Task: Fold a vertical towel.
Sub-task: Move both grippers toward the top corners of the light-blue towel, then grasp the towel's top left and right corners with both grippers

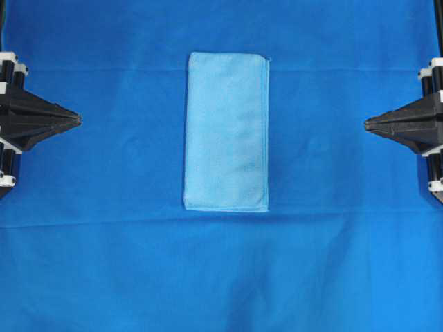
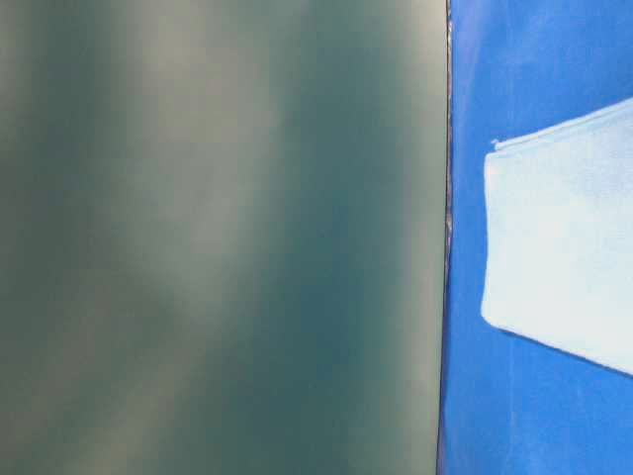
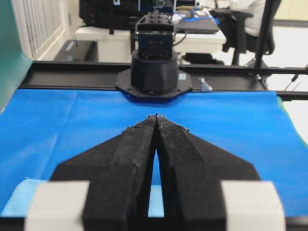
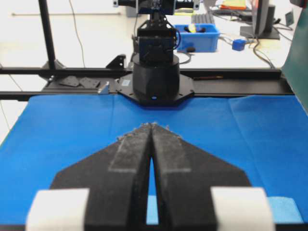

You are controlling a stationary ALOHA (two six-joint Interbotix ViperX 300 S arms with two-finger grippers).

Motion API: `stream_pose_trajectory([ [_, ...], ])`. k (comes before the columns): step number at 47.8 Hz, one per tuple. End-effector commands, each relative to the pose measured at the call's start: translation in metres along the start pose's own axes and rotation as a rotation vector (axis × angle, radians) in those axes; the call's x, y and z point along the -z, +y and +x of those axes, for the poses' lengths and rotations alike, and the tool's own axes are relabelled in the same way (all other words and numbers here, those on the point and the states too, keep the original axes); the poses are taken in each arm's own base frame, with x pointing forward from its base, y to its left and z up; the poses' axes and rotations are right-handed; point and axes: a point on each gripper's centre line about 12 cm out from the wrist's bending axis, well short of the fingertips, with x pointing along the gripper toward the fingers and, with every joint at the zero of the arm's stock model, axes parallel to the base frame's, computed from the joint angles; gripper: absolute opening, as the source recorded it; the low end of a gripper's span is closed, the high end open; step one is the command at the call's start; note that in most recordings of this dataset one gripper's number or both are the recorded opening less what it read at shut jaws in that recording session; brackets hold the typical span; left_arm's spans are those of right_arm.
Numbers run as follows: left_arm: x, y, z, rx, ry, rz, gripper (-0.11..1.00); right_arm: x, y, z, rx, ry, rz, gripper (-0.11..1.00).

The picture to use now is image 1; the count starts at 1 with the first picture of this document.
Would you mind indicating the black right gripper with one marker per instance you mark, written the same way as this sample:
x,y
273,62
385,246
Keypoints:
x,y
428,142

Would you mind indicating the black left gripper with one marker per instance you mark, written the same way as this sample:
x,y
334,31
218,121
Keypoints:
x,y
20,134

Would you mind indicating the light blue towel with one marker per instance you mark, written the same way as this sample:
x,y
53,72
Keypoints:
x,y
227,133

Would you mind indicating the blue table cloth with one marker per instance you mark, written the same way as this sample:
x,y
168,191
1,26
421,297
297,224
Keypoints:
x,y
95,236

